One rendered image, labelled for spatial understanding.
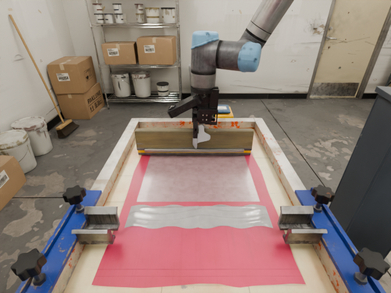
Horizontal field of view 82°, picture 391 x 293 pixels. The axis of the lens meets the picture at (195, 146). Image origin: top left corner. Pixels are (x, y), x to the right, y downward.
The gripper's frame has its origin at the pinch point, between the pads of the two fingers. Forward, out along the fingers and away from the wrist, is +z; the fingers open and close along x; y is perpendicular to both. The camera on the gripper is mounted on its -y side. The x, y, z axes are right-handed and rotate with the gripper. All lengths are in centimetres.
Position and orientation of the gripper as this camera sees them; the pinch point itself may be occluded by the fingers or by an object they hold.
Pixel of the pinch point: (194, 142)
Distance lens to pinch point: 79.9
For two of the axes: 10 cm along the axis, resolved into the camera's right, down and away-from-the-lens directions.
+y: 10.0, 0.2, 0.2
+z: -0.3, 8.6, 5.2
